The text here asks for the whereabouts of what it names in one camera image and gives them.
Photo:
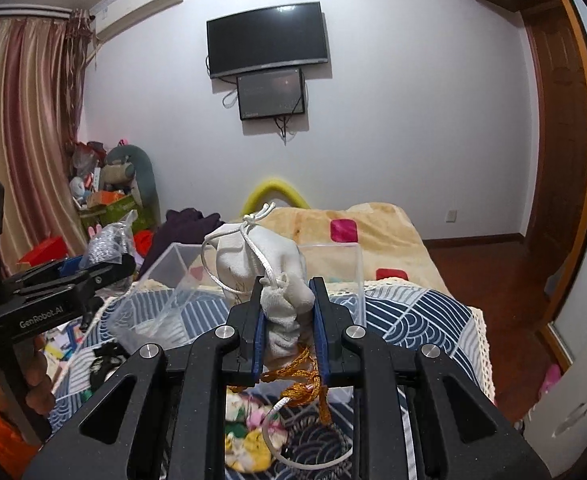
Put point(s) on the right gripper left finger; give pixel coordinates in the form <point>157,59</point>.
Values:
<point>244,364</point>

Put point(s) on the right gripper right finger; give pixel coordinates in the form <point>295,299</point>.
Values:
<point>336,365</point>

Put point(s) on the white drawstring pouch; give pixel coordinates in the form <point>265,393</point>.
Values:
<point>246,254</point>

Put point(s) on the floral yellow green cloth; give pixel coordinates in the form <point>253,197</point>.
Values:
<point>245,448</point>

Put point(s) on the left hand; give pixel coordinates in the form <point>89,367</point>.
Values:
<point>34,367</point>

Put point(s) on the red box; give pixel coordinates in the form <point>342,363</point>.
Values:
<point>53,248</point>

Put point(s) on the blue white patterned tablecloth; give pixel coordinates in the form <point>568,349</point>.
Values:
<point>402,313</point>

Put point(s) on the beige blanket with pink squares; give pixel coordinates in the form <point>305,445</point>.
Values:
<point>390,243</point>

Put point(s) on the clear plastic storage bin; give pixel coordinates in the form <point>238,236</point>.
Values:
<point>176,301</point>

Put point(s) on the silver glitter bag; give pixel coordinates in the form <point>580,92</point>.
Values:
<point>112,243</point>

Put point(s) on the dark purple cloth pile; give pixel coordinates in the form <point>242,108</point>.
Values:
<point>188,226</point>

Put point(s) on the green cardboard box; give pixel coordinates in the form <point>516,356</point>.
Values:
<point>115,212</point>

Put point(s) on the grey green plush toy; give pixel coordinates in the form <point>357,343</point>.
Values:
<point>128,168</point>

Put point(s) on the striped red beige curtain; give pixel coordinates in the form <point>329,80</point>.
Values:
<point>42,71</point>

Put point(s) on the brown wooden door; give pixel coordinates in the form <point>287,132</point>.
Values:
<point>557,228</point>

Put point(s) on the white air conditioner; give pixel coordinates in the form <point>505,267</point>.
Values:
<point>120,15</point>

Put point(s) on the small black wall monitor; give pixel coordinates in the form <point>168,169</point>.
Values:
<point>271,94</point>

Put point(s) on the large black wall television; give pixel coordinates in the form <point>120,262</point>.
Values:
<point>267,38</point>

